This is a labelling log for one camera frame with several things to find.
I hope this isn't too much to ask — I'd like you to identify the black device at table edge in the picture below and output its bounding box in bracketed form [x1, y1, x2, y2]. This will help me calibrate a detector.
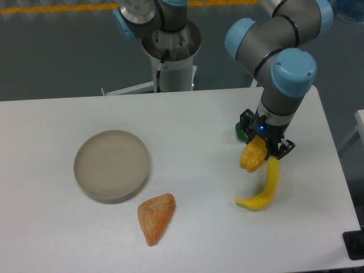
[342, 230, 363, 260]

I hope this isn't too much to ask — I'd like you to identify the yellow toy banana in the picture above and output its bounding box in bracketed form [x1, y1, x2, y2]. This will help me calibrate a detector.
[235, 158, 280, 211]

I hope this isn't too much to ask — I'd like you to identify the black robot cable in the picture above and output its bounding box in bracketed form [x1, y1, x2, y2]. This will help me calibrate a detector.
[155, 49, 171, 93]

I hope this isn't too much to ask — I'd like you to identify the yellow toy pepper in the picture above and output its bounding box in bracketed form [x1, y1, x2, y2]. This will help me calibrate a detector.
[239, 135, 268, 173]

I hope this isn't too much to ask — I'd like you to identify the green toy pepper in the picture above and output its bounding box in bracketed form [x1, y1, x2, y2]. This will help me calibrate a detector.
[235, 122, 247, 142]

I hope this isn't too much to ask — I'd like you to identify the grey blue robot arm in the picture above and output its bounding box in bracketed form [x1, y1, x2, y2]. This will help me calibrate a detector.
[113, 1, 333, 159]

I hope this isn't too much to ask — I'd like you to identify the beige round plate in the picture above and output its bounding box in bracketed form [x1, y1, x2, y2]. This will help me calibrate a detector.
[73, 130, 151, 204]

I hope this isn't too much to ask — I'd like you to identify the blue plastic bag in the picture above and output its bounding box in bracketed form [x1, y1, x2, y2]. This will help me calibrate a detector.
[330, 0, 363, 23]

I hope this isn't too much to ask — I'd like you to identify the orange toy bread slice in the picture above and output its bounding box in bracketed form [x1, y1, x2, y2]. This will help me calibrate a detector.
[137, 193, 176, 246]

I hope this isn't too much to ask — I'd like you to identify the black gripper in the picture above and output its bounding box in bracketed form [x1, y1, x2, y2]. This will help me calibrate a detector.
[239, 107, 295, 159]

